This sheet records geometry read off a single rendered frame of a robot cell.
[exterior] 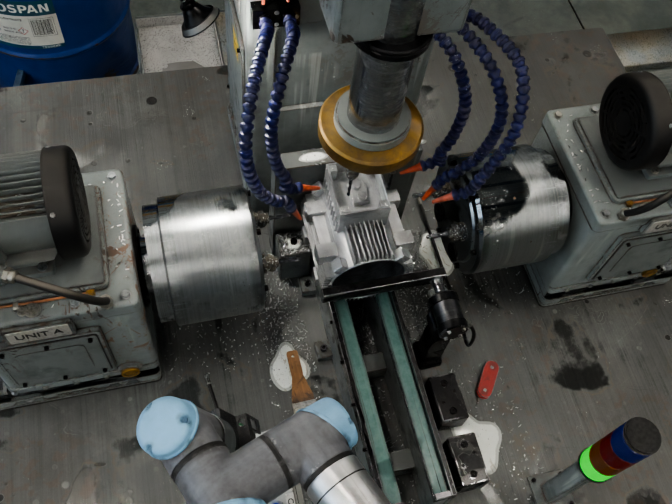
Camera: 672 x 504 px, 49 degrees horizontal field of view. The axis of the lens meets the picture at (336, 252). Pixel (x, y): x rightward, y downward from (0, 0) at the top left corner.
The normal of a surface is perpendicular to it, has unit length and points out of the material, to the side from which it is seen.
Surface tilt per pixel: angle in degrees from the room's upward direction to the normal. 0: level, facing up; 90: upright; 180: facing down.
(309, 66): 90
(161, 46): 0
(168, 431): 21
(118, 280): 0
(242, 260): 39
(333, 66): 90
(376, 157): 0
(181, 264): 32
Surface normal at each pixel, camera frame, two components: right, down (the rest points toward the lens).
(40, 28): 0.19, 0.86
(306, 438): 0.08, -0.47
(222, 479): 0.06, -0.67
